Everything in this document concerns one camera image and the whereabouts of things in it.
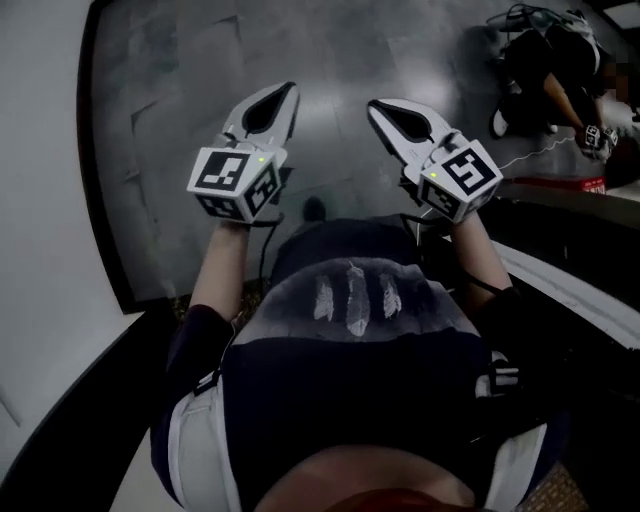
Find person's dark shoe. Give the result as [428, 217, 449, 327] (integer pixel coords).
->
[302, 195, 328, 224]

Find person's light grey vest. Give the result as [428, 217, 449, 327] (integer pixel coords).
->
[167, 349, 549, 512]

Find person's dark printed shirt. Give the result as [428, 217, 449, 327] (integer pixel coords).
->
[149, 259, 556, 512]

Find black door frame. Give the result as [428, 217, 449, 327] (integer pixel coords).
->
[0, 299, 201, 512]

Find thin white cable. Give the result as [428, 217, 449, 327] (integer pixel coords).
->
[499, 137, 581, 172]

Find person's left forearm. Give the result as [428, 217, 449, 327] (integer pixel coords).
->
[188, 221, 252, 324]

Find person's bare neck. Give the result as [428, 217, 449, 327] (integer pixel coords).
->
[262, 447, 479, 512]

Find red box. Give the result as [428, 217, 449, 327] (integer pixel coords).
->
[513, 174, 609, 197]

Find person's dark trousers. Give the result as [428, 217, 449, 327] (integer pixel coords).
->
[272, 213, 424, 281]

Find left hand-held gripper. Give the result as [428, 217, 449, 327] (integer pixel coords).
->
[186, 81, 301, 225]

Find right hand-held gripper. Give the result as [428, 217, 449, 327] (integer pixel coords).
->
[367, 97, 504, 224]

